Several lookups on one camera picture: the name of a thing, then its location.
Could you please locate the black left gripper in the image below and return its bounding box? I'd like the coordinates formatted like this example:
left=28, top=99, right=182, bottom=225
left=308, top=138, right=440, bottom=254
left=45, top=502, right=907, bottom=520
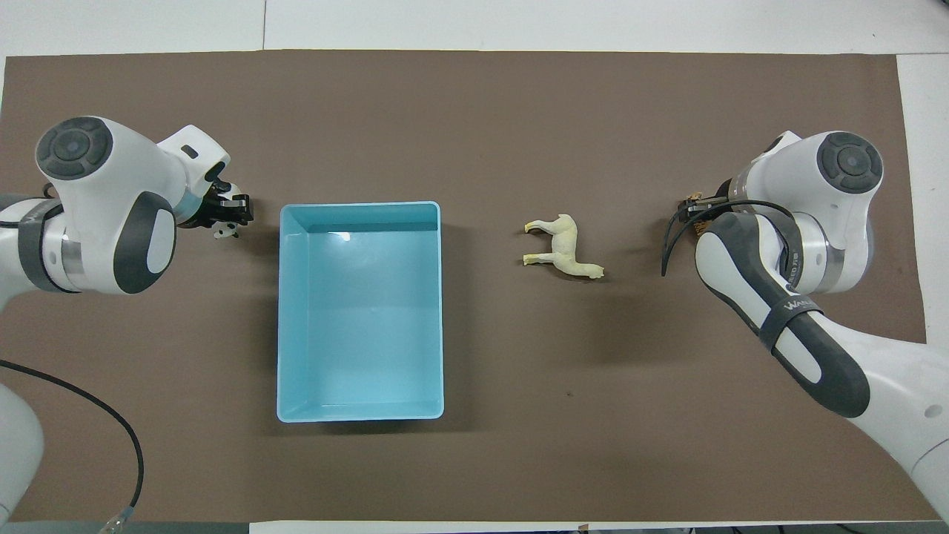
left=194, top=178, right=255, bottom=229

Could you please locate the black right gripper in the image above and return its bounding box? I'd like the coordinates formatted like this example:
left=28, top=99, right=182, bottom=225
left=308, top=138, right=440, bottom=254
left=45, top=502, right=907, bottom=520
left=678, top=191, right=735, bottom=223

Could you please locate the black and white panda toy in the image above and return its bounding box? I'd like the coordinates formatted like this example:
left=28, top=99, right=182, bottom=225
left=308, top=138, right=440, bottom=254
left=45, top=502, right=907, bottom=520
left=214, top=182, right=245, bottom=240

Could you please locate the cream white horse toy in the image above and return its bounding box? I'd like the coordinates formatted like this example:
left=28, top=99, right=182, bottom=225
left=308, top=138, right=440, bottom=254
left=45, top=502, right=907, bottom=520
left=523, top=214, right=605, bottom=281

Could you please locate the light blue storage box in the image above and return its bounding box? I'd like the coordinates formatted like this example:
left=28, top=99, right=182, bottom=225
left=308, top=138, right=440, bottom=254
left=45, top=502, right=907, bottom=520
left=277, top=201, right=445, bottom=423

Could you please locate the brown table mat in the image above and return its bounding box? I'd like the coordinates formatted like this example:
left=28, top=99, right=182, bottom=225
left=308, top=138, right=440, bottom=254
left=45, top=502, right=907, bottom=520
left=0, top=50, right=927, bottom=524

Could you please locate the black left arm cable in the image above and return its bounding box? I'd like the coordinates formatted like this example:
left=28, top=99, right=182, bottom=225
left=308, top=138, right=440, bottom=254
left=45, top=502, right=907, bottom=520
left=0, top=359, right=145, bottom=533

